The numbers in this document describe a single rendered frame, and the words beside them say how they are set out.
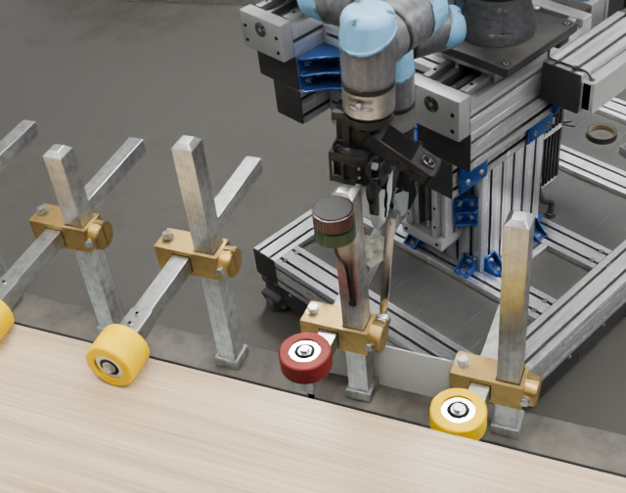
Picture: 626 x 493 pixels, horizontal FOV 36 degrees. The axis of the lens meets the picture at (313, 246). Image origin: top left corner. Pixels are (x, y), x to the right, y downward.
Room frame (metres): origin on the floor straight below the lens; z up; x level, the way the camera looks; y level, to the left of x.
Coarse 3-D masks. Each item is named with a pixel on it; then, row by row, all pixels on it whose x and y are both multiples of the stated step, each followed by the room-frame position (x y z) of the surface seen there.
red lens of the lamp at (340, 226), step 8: (320, 200) 1.07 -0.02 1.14; (312, 208) 1.06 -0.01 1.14; (352, 208) 1.05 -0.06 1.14; (312, 216) 1.05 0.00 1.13; (352, 216) 1.04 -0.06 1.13; (320, 224) 1.03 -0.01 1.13; (328, 224) 1.02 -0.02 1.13; (336, 224) 1.02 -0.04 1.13; (344, 224) 1.02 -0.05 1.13; (352, 224) 1.03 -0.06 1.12; (328, 232) 1.02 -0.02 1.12; (336, 232) 1.02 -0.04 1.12
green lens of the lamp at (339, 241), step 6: (354, 228) 1.04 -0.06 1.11; (318, 234) 1.03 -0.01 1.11; (342, 234) 1.02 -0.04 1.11; (348, 234) 1.03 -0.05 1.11; (354, 234) 1.04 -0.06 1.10; (318, 240) 1.04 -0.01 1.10; (324, 240) 1.03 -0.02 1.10; (330, 240) 1.02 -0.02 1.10; (336, 240) 1.02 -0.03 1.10; (342, 240) 1.02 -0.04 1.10; (348, 240) 1.03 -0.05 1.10; (330, 246) 1.02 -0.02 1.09; (336, 246) 1.02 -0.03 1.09; (342, 246) 1.02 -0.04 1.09
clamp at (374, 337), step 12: (312, 300) 1.15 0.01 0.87; (324, 312) 1.12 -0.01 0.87; (336, 312) 1.12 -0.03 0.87; (300, 324) 1.11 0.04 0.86; (312, 324) 1.10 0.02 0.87; (324, 324) 1.10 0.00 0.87; (336, 324) 1.09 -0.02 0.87; (372, 324) 1.08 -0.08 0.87; (384, 324) 1.08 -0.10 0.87; (348, 336) 1.07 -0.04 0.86; (360, 336) 1.07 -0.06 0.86; (372, 336) 1.06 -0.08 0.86; (384, 336) 1.08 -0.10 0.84; (336, 348) 1.08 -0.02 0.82; (348, 348) 1.08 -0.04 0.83; (360, 348) 1.07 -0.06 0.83; (372, 348) 1.05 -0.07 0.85
